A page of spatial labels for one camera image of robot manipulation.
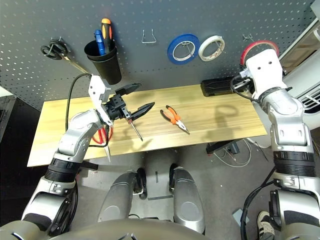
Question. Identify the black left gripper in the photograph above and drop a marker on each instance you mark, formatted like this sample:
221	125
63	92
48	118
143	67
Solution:
115	107

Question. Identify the orange black pliers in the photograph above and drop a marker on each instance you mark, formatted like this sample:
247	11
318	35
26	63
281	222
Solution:
175	117

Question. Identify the red tape roll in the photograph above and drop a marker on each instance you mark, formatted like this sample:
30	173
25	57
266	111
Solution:
246	50

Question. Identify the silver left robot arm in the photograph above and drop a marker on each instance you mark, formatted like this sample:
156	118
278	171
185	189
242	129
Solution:
75	140

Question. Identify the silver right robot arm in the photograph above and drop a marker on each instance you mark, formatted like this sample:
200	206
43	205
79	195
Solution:
287	120

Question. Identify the silver pegboard hook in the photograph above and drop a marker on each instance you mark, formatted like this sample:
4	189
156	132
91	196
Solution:
247	37

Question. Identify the black plastic cup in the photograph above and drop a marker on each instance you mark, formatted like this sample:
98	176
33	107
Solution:
107	67

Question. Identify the blue tape roll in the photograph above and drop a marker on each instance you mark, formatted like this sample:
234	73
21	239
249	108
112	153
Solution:
171	53

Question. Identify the orange black screwdriver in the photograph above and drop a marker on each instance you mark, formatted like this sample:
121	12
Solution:
106	32

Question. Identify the black ribbed box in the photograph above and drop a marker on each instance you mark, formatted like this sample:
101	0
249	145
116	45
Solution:
215	87

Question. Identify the white tape roll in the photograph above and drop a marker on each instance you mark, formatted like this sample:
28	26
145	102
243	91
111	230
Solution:
203	47

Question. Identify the silver left robot leg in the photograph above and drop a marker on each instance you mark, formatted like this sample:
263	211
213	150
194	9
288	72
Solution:
117	200

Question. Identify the silver robot leg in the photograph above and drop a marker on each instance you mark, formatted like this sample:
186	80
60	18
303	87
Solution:
117	200
187	200

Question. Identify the black power adapter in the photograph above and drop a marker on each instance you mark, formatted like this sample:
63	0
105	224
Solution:
234	148

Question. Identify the silver right robot leg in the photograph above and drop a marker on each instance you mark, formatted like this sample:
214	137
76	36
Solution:
187	200

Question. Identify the black equipment case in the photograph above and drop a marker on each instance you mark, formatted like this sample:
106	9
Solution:
6	112

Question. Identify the grey robot torso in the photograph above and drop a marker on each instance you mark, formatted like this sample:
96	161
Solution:
125	231

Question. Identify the white housing with vent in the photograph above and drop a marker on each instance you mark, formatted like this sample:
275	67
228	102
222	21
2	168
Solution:
310	82

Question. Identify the white black sneaker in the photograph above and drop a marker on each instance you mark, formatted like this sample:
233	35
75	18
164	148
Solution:
265	222

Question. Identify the person's grey trouser leg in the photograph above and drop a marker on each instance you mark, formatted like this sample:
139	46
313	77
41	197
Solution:
268	236

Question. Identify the white plastic bin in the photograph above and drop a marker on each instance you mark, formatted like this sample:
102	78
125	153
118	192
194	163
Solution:
316	10

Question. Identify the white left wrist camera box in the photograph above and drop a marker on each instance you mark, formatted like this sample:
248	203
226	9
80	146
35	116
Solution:
96	87

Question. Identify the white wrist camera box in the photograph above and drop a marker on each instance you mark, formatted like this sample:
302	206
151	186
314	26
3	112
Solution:
265	70
96	87

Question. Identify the black table bracket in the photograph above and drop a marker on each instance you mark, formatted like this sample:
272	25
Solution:
88	165
217	147

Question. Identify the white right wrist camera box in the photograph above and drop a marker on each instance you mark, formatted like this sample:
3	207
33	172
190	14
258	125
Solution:
265	70

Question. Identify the white shelf frame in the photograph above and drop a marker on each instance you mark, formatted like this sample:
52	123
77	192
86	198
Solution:
297	40

